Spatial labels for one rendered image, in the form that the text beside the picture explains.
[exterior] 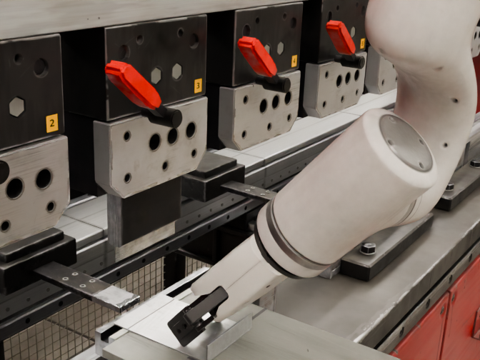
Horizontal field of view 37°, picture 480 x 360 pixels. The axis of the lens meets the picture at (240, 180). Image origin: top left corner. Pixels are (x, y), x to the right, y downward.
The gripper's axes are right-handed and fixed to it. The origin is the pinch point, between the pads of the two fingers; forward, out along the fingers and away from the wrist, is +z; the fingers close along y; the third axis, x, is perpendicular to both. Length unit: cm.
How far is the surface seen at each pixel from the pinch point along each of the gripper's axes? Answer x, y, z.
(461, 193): 8, -93, 10
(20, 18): -24.8, 18.7, -22.2
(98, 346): -4.3, 6.5, 9.3
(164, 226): -10.8, -2.6, -0.9
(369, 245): 5, -50, 9
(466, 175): 6, -103, 10
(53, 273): -16.1, 0.7, 16.4
